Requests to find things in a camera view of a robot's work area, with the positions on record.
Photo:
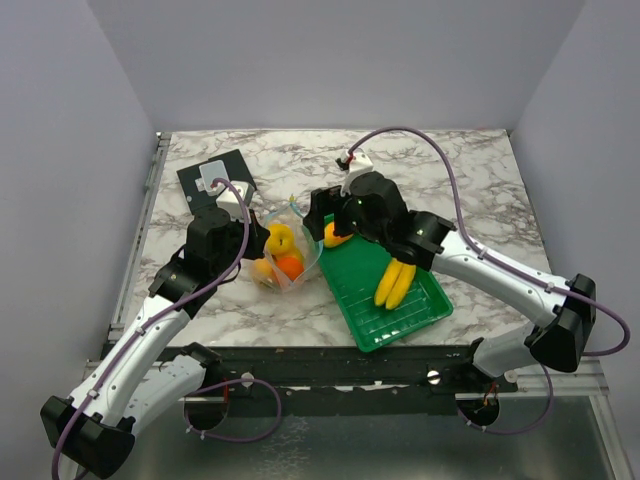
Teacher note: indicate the yellow orange mango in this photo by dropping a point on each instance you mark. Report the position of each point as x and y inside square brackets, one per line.
[331, 239]

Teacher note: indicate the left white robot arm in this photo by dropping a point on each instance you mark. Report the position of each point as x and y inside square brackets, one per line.
[97, 424]

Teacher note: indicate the clear zip top bag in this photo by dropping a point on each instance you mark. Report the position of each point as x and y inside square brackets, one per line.
[290, 214]

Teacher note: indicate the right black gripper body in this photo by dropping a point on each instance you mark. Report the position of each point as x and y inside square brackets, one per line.
[351, 223]

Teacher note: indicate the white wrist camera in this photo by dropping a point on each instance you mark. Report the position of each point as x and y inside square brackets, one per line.
[230, 202]
[354, 165]

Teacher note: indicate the orange peach with leaf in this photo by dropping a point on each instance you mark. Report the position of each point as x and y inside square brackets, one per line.
[262, 272]

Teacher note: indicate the black network box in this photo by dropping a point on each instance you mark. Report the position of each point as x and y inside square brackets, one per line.
[190, 181]

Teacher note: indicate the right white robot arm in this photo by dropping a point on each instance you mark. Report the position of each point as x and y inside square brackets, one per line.
[559, 311]

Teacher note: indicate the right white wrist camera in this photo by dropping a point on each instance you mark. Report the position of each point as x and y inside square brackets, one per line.
[354, 165]

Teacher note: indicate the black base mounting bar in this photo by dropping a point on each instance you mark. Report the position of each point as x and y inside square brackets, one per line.
[344, 381]

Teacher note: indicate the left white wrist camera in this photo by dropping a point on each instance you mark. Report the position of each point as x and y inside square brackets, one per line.
[230, 202]

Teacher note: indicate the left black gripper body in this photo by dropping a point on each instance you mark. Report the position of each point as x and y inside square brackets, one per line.
[224, 261]

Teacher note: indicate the yellow banana bunch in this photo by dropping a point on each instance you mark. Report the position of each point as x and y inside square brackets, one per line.
[394, 284]

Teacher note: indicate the green plastic tray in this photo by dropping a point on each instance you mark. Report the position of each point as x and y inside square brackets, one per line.
[353, 271]

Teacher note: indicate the white grey small router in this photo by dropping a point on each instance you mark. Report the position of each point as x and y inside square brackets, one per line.
[210, 172]

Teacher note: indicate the orange fruit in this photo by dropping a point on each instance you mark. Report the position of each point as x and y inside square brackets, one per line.
[290, 266]

